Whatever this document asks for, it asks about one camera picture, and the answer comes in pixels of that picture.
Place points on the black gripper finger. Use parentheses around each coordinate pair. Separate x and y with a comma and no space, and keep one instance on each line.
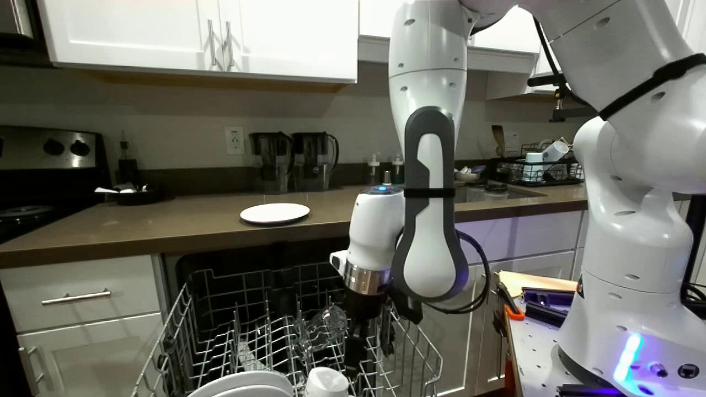
(351,356)
(366,344)

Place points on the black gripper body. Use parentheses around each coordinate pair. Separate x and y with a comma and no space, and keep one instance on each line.
(365,305)

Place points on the white mug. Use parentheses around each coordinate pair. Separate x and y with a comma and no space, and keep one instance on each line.
(325,382)

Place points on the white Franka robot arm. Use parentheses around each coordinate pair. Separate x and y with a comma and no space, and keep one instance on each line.
(641,242)

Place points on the black plastic rack attachment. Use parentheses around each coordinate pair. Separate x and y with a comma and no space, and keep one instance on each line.
(389,340)

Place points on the open stainless dishwasher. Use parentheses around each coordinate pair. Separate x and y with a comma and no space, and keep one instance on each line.
(243,255)

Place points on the black dish drying rack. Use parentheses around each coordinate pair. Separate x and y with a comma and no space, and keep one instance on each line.
(536,172)

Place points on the white plate with flat rim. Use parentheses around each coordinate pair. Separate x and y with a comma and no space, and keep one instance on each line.
(275,211)

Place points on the orange black hand tool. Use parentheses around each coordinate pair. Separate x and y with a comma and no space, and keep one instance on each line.
(513,312)

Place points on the black coffee maker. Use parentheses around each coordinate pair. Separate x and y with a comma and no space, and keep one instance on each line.
(311,156)

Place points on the stainless kitchen sink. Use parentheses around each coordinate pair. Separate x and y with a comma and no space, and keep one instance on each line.
(492,194)

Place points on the grey sink cabinet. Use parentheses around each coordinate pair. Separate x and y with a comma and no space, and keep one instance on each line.
(531,235)

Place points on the wooden board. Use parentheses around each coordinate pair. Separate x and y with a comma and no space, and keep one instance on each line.
(543,281)

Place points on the black clamp parts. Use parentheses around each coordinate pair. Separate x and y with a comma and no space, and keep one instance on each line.
(547,305)

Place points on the black tray with white items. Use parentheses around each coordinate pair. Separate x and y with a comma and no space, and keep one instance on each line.
(140,197)

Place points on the grey drawer cabinet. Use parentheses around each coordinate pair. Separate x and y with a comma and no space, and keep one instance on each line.
(89,344)

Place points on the dark bottle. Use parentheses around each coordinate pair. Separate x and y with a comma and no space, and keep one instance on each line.
(126,166)

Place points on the brown kitchen countertop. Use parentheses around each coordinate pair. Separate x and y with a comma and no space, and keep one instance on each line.
(89,228)

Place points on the black stainless stove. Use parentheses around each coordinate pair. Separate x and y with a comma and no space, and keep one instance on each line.
(51,145)

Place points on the white wall outlet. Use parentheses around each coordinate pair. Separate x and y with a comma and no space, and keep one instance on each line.
(234,140)

